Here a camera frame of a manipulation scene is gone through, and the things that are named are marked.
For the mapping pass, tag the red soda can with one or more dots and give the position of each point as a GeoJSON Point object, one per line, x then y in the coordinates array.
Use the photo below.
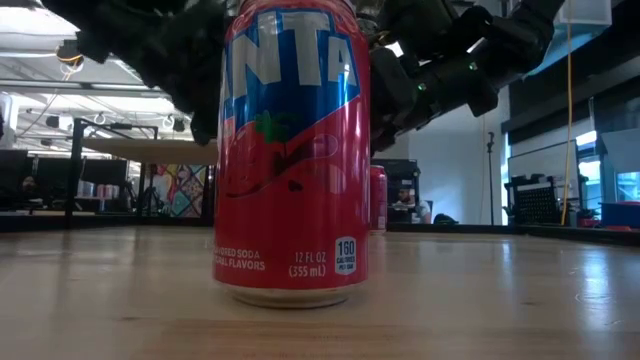
{"type": "Point", "coordinates": [379, 200]}

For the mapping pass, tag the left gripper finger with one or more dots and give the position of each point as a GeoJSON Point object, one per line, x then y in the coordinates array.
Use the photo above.
{"type": "Point", "coordinates": [205, 130]}

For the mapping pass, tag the colourful patchwork poster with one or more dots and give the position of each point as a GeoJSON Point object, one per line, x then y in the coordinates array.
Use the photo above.
{"type": "Point", "coordinates": [180, 192]}

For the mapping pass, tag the black perforated rack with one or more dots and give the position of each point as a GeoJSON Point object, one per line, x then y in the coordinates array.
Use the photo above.
{"type": "Point", "coordinates": [535, 205]}

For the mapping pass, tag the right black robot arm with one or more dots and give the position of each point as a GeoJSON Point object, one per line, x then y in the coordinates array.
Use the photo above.
{"type": "Point", "coordinates": [500, 40]}

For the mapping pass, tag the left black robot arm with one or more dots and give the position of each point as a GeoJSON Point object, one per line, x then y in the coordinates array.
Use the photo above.
{"type": "Point", "coordinates": [110, 25]}

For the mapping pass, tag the red blue Fanta can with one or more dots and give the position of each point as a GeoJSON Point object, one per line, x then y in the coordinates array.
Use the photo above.
{"type": "Point", "coordinates": [295, 225]}

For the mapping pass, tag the seated person at desk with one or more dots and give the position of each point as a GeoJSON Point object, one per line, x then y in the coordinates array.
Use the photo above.
{"type": "Point", "coordinates": [27, 186]}

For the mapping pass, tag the person in white shirt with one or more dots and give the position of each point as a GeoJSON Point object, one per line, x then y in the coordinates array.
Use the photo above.
{"type": "Point", "coordinates": [420, 210]}

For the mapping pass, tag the wooden shelf black frame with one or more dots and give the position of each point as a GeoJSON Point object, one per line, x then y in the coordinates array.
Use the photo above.
{"type": "Point", "coordinates": [150, 151]}

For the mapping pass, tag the black equipment cabinet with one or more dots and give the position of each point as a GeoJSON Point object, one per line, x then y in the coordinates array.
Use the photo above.
{"type": "Point", "coordinates": [400, 172]}

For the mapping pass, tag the white hanging ceiling box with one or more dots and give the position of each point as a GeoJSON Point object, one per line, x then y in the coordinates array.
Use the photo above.
{"type": "Point", "coordinates": [590, 12]}

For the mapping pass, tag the blue storage bin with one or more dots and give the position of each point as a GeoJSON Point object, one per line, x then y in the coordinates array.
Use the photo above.
{"type": "Point", "coordinates": [620, 215]}

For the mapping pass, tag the black bag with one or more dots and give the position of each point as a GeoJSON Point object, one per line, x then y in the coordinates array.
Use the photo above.
{"type": "Point", "coordinates": [445, 219]}

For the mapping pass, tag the small red container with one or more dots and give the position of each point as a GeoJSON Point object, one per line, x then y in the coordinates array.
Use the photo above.
{"type": "Point", "coordinates": [589, 223]}

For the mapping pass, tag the thin black stand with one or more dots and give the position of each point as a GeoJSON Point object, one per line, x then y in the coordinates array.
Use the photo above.
{"type": "Point", "coordinates": [491, 175]}

